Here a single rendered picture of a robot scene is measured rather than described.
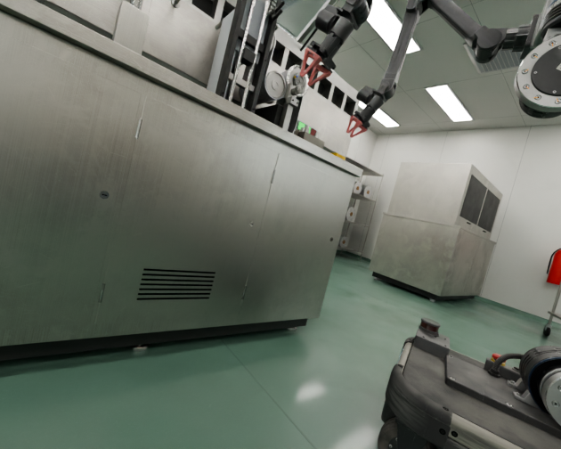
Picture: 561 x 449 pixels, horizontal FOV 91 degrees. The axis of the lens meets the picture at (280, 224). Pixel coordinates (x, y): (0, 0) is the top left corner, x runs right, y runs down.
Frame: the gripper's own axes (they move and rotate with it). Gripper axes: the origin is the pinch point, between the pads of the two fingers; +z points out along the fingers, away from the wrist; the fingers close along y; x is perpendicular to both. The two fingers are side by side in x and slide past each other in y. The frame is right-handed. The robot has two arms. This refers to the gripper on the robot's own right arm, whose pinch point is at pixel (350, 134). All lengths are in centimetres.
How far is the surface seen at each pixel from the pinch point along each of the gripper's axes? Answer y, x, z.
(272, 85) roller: 25.3, -35.5, 6.8
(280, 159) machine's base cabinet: 38.0, 3.4, 27.4
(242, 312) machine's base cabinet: 38, 35, 83
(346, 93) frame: -67, -60, -28
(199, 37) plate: 40, -78, 12
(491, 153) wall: -427, 3, -153
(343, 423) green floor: 40, 85, 72
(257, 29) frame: 46, -38, -5
